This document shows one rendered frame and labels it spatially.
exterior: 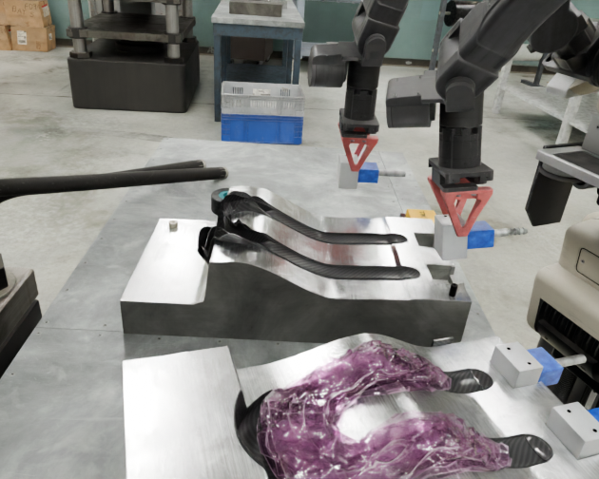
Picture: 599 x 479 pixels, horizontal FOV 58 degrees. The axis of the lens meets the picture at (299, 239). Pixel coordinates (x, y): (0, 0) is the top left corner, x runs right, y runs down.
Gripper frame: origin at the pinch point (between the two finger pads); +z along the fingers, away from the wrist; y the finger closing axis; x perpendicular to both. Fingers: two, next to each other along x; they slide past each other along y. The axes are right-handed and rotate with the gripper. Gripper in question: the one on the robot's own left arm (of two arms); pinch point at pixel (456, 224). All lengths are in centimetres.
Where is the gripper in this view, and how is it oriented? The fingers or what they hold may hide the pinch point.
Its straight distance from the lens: 82.0
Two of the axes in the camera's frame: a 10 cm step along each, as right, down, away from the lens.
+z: 0.7, 9.3, 3.6
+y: 0.1, 3.6, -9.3
